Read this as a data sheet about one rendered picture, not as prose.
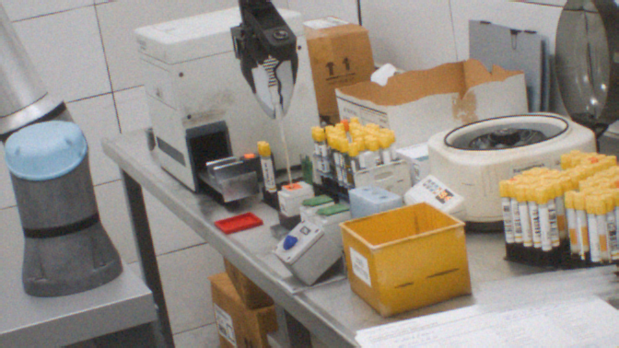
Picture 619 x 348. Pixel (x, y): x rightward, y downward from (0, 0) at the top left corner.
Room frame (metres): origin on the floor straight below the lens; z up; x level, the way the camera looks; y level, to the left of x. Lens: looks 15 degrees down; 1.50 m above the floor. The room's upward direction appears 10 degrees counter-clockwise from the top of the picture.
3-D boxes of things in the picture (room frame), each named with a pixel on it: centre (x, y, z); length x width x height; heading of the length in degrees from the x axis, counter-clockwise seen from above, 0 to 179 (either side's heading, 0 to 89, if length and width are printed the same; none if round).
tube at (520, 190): (1.63, -0.29, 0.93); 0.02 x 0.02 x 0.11
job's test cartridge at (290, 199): (1.95, 0.03, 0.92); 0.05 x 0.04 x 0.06; 107
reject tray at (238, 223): (2.04, 0.13, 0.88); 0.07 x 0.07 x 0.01; 18
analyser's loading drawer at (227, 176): (2.24, 0.15, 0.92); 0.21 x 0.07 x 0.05; 18
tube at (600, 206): (1.52, -0.37, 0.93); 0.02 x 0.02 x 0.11
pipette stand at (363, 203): (1.75, -0.09, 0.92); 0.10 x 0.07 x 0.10; 20
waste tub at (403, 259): (1.60, -0.11, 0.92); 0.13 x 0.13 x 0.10; 15
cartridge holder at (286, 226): (1.95, 0.03, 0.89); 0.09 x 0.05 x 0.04; 107
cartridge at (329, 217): (1.82, -0.03, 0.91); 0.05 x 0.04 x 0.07; 108
